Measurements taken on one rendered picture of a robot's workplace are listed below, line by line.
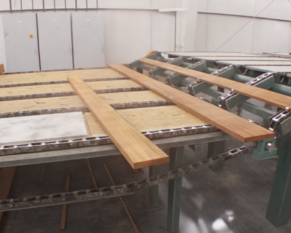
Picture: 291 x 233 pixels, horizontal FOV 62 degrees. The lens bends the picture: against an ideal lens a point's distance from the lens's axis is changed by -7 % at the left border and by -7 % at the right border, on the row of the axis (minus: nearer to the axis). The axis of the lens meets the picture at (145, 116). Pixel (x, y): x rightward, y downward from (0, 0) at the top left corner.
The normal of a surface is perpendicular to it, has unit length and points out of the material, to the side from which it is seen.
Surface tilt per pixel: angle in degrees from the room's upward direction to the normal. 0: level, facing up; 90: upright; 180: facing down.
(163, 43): 88
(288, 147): 90
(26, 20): 90
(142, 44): 88
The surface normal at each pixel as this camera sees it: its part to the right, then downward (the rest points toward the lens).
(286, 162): -0.95, 0.09
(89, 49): 0.29, 0.28
